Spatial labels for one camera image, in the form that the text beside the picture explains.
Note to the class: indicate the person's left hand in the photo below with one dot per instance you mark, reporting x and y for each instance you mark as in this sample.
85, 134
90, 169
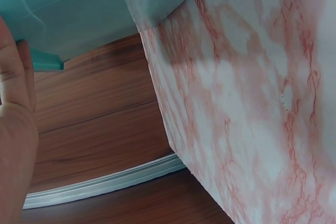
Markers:
15, 134

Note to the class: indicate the person's left fingers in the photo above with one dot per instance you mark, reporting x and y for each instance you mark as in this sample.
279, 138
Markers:
25, 77

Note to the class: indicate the white skirting board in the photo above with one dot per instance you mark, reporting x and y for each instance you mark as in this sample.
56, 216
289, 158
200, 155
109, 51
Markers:
105, 186

